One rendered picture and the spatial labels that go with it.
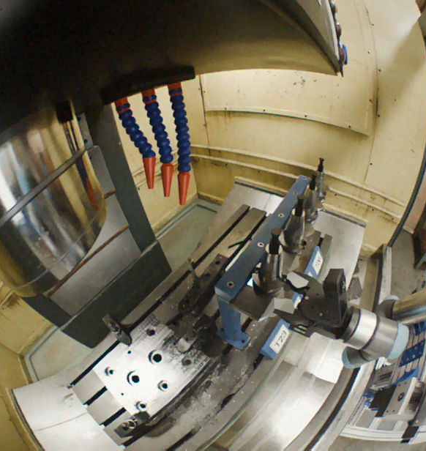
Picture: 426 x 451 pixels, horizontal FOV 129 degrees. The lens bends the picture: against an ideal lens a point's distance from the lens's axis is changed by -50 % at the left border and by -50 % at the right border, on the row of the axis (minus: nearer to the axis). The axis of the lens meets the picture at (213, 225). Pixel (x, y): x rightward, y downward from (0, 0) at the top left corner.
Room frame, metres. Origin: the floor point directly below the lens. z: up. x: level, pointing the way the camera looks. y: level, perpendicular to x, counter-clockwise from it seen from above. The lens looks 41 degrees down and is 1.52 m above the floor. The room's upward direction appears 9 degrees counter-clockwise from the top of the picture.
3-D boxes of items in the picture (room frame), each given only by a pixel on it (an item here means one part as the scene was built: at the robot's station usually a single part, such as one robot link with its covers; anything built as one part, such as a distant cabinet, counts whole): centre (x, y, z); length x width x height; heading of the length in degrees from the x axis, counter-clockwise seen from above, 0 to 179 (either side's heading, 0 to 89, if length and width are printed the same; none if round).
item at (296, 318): (0.11, -0.12, 1.20); 0.09 x 0.05 x 0.02; 60
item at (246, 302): (0.14, -0.05, 1.21); 0.07 x 0.05 x 0.01; 47
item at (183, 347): (0.17, 0.09, 0.97); 0.13 x 0.03 x 0.15; 137
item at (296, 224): (0.26, -0.16, 1.26); 0.04 x 0.04 x 0.07
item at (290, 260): (0.22, -0.12, 1.21); 0.07 x 0.05 x 0.01; 47
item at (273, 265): (0.18, -0.09, 1.26); 0.04 x 0.04 x 0.07
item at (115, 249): (0.43, 0.50, 1.16); 0.48 x 0.05 x 0.51; 137
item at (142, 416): (-0.12, 0.28, 0.97); 0.13 x 0.03 x 0.15; 137
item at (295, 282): (0.19, -0.13, 1.17); 0.09 x 0.03 x 0.06; 33
